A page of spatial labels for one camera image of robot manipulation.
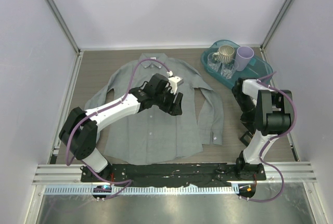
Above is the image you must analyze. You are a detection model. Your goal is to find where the clear glass mug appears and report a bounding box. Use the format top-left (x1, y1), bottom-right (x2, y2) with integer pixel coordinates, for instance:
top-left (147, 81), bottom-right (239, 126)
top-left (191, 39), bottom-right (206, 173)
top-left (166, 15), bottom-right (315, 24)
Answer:
top-left (207, 52), bottom-right (222, 72)

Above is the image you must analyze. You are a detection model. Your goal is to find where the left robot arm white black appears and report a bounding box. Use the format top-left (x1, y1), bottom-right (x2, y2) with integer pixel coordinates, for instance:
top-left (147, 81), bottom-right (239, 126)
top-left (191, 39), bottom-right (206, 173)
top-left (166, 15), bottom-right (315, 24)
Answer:
top-left (59, 74), bottom-right (183, 182)

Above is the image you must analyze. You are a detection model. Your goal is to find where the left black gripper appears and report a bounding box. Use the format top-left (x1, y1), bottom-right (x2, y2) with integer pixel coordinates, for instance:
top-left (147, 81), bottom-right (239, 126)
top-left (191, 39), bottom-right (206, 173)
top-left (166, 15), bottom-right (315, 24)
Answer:
top-left (153, 86), bottom-right (182, 116)

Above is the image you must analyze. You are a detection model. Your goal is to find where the ribbed metallic mug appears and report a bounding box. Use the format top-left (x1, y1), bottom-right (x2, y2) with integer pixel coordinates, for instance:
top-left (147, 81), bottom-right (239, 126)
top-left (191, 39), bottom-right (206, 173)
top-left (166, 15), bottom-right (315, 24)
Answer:
top-left (217, 45), bottom-right (235, 64)

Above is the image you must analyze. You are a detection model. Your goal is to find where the teal plastic basin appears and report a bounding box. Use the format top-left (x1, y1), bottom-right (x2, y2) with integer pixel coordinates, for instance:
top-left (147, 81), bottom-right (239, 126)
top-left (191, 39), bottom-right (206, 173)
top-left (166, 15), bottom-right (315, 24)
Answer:
top-left (200, 39), bottom-right (274, 89)

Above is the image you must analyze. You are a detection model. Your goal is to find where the grey button-up shirt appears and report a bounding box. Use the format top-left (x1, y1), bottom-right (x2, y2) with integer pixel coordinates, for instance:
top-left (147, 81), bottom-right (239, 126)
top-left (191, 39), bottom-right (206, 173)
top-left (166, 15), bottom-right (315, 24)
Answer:
top-left (85, 53), bottom-right (224, 165)

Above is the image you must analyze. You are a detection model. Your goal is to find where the clear drinking glass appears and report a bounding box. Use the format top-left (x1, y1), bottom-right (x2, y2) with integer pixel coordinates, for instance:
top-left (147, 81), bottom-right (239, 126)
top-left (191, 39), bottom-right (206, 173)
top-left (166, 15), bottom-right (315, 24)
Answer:
top-left (221, 59), bottom-right (239, 80)

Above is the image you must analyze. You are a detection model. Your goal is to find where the small black square frame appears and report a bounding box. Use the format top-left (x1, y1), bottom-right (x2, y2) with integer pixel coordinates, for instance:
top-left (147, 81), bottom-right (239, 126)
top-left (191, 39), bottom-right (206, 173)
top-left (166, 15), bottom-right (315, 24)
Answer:
top-left (239, 131), bottom-right (253, 147)

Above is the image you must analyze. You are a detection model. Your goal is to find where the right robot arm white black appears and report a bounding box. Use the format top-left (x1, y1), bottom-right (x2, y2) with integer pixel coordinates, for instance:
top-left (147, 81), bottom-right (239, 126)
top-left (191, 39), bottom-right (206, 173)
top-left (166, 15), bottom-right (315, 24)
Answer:
top-left (232, 78), bottom-right (297, 180)

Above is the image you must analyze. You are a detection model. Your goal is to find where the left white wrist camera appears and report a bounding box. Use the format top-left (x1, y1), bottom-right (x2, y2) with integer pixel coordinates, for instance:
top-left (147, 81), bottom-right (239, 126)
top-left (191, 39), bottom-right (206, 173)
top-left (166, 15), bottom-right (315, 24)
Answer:
top-left (167, 71), bottom-right (183, 95)

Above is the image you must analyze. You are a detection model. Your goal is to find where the white slotted cable duct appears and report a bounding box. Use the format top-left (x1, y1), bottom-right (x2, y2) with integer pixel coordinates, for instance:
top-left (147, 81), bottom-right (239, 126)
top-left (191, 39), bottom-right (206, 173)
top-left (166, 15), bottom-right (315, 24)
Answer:
top-left (44, 185), bottom-right (239, 195)

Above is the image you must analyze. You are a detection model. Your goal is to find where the purple plastic cup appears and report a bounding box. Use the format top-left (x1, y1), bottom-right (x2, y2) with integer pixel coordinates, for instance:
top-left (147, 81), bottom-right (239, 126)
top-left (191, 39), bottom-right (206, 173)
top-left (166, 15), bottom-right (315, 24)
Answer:
top-left (235, 46), bottom-right (254, 72)

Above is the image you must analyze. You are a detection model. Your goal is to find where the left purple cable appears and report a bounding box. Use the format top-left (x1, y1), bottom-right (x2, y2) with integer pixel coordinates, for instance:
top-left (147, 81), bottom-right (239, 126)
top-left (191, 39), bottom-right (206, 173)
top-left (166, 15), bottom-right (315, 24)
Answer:
top-left (65, 59), bottom-right (173, 201)

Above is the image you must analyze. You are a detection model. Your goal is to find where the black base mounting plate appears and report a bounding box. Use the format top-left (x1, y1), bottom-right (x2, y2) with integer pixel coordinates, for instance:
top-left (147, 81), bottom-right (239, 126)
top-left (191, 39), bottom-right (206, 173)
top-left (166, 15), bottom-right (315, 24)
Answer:
top-left (80, 162), bottom-right (267, 189)

